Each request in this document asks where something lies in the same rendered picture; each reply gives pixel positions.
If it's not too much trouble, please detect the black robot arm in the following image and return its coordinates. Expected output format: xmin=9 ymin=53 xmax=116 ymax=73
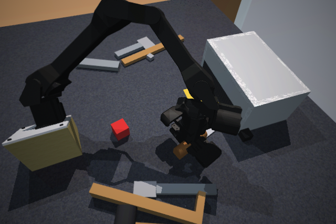
xmin=19 ymin=0 xmax=242 ymax=135

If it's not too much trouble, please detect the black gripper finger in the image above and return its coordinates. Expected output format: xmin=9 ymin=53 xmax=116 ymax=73
xmin=186 ymin=145 xmax=196 ymax=156
xmin=170 ymin=128 xmax=184 ymax=143

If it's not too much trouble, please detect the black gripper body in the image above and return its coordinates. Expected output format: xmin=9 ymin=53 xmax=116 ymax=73
xmin=160 ymin=106 xmax=222 ymax=168

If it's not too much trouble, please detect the red cube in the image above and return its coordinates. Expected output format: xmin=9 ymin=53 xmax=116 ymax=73
xmin=111 ymin=118 xmax=130 ymax=140

